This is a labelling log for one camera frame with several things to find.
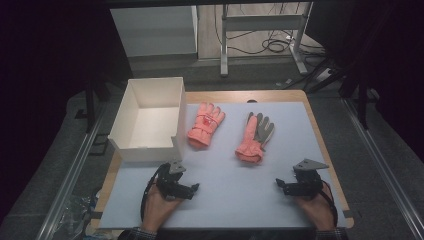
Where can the pale blue table mat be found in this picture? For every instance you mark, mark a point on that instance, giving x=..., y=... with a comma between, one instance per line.
x=230, y=186

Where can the person's right hand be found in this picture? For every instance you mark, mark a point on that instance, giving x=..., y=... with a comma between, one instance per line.
x=316, y=210

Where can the white cabinet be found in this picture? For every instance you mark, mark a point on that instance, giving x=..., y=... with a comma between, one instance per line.
x=153, y=30

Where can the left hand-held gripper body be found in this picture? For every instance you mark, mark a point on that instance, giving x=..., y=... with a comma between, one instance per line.
x=170, y=185

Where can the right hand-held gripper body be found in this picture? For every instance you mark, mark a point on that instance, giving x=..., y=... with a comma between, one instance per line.
x=306, y=185

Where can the grey tape strip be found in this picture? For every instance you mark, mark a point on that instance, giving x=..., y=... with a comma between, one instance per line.
x=95, y=215
x=348, y=213

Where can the clear plastic bag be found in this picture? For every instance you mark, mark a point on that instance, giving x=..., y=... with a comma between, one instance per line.
x=75, y=216

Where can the pink glove with red label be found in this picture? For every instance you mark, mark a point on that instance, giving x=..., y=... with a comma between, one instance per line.
x=205, y=125

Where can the white cardboard box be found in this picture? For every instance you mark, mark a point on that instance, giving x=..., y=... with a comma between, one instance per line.
x=150, y=123

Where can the grey metal desk frame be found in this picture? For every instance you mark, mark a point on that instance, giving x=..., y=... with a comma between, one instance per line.
x=263, y=23

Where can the white power strip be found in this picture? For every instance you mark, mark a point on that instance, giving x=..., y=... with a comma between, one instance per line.
x=323, y=75

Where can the person's left hand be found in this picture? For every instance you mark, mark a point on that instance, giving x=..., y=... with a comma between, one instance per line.
x=158, y=208

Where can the aluminium rail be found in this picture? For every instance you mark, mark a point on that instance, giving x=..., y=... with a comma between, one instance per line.
x=71, y=173
x=383, y=166

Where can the dark metal stand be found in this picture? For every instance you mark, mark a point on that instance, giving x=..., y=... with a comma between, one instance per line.
x=361, y=100
x=90, y=106

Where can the pink glove with grey palm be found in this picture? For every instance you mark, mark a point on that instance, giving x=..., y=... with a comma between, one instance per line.
x=253, y=140

